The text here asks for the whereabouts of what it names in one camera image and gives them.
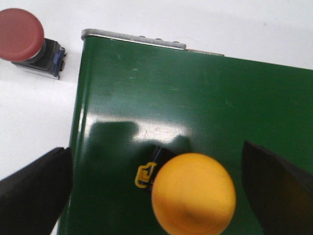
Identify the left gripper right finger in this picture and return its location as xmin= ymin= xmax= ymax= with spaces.
xmin=241 ymin=141 xmax=313 ymax=235

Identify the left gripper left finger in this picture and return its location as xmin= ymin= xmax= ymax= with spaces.
xmin=0 ymin=147 xmax=73 ymax=235

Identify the yellow button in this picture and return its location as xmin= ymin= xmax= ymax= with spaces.
xmin=134 ymin=146 xmax=236 ymax=235

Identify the green conveyor belt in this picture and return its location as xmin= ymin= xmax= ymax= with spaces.
xmin=58 ymin=36 xmax=313 ymax=235

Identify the red button far row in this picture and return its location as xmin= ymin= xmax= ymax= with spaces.
xmin=0 ymin=8 xmax=66 ymax=80

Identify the far metal belt guard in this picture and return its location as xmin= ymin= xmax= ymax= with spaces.
xmin=81 ymin=28 xmax=224 ymax=56

